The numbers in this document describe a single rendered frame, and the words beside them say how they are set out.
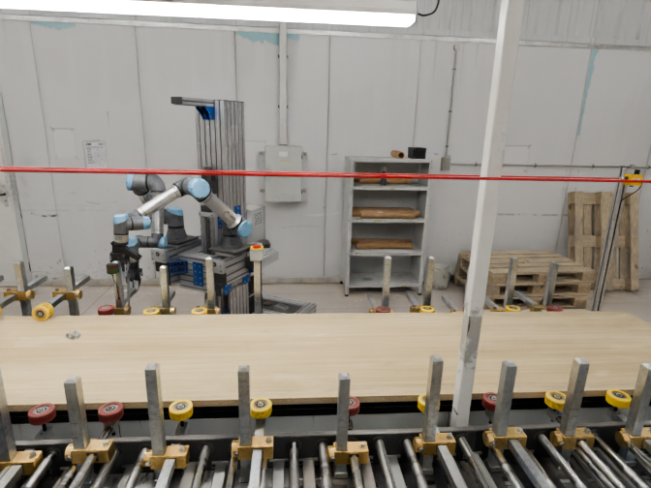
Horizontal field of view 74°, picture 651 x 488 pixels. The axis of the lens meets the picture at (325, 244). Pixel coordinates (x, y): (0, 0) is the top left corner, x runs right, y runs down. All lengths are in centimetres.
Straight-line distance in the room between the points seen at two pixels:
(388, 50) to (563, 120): 226
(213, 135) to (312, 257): 246
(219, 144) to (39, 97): 276
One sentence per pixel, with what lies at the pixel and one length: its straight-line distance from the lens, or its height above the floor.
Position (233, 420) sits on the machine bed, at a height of 79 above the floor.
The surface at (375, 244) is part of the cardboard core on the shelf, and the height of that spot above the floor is 58.
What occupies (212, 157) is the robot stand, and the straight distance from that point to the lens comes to 324.
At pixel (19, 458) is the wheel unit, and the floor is 83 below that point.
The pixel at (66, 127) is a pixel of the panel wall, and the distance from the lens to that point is 545.
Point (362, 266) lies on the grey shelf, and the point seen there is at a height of 21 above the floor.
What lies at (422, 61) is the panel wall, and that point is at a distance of 527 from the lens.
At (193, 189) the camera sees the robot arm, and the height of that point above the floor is 150.
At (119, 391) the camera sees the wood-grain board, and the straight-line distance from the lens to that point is 186.
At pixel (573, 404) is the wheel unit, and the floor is 98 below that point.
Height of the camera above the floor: 188
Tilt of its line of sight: 15 degrees down
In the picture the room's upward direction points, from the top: 2 degrees clockwise
